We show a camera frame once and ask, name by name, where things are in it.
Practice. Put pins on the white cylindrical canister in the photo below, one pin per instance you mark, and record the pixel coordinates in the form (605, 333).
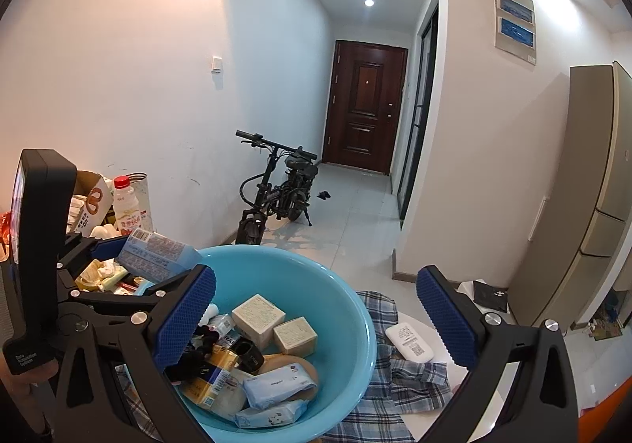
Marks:
(146, 201)

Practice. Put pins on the blue plaid cloth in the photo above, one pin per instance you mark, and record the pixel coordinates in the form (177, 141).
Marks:
(395, 398)

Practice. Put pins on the beige round pad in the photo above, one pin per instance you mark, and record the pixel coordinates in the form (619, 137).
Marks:
(269, 363)

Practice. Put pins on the yellow packet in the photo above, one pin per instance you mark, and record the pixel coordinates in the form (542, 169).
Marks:
(89, 275)

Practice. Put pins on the panda print tissue pack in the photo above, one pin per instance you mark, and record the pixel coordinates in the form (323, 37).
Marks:
(269, 416)

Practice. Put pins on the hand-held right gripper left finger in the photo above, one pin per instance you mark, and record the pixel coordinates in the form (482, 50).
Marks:
(185, 319)

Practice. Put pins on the cardboard snack box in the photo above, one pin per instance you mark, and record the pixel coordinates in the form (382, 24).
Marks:
(96, 206)

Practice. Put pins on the red cap drink bottle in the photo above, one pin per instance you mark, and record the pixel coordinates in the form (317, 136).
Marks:
(127, 211)

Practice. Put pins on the wet wipes pack pink label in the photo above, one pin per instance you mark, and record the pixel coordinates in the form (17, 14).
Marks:
(279, 384)

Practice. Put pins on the black jar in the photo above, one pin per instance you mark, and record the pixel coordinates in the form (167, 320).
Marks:
(247, 356)

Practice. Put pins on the beige refrigerator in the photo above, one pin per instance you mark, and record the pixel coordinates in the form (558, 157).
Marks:
(592, 176)

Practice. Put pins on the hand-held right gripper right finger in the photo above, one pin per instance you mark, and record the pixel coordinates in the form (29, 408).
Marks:
(447, 319)

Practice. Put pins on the cream round pouch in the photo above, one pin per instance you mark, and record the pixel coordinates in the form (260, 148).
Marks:
(103, 232)

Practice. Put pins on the white pack black print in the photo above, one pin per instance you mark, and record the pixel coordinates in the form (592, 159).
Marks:
(229, 342)

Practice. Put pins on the gold and navy box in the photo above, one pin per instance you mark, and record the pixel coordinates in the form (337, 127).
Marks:
(212, 374)

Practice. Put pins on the dark brown door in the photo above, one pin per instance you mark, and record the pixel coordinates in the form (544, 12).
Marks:
(365, 102)

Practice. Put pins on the blue plastic basin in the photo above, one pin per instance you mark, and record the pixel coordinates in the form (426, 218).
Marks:
(306, 275)

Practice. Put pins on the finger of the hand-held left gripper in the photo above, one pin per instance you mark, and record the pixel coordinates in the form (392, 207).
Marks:
(108, 246)
(123, 302)

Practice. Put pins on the black item on floor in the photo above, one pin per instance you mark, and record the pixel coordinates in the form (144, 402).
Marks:
(324, 195)

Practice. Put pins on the black scrunchie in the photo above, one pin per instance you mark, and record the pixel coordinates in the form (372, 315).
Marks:
(203, 342)

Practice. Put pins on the black electric bike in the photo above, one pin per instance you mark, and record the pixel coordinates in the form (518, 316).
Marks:
(291, 196)

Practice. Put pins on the blue tissue multipack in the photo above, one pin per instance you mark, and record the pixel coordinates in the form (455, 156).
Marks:
(158, 255)

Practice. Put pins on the white wall fixture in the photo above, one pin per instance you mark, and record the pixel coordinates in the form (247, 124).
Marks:
(538, 218)

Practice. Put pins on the person's left hand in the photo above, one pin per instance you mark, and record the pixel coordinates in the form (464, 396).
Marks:
(24, 388)

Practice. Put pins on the small white bottle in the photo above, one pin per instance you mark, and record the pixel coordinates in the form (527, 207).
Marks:
(213, 312)

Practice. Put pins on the colourful floor clutter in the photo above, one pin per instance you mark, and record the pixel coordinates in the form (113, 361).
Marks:
(605, 319)

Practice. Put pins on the grey wall panel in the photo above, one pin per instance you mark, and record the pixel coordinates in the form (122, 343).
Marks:
(514, 23)

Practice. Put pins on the black framed glass door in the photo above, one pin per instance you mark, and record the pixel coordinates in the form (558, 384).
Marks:
(419, 102)

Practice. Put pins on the small white printed sachet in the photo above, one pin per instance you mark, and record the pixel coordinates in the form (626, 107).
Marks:
(223, 324)

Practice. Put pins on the small beige box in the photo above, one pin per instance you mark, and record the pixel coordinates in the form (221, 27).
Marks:
(296, 337)

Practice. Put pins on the white light switch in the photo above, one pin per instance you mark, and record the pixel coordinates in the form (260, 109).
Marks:
(216, 64)

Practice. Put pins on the orange plastic bag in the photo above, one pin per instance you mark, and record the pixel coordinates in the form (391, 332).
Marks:
(4, 233)

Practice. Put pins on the large beige box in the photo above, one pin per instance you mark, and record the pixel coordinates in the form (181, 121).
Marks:
(259, 319)

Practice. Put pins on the white power bank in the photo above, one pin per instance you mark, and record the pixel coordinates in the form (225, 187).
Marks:
(410, 342)

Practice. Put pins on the row of white packets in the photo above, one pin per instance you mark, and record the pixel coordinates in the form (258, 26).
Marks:
(76, 216)

